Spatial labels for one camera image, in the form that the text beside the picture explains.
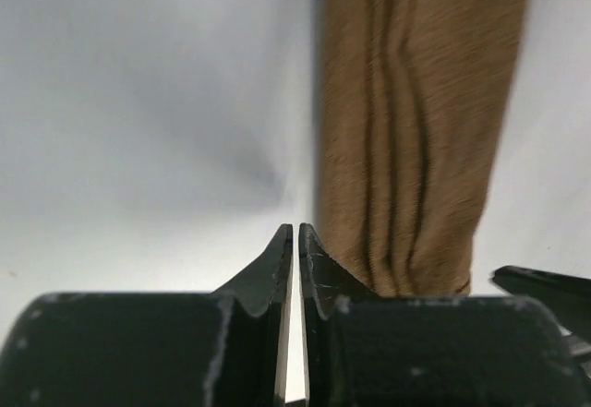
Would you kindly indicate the brown cloth napkin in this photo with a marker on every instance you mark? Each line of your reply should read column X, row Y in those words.
column 413, row 94

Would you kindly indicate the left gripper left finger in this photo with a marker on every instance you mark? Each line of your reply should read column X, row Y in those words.
column 224, row 348

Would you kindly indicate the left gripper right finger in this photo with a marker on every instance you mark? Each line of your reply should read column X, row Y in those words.
column 367, row 350

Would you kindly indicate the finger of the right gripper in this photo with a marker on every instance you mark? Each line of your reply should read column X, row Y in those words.
column 568, row 297

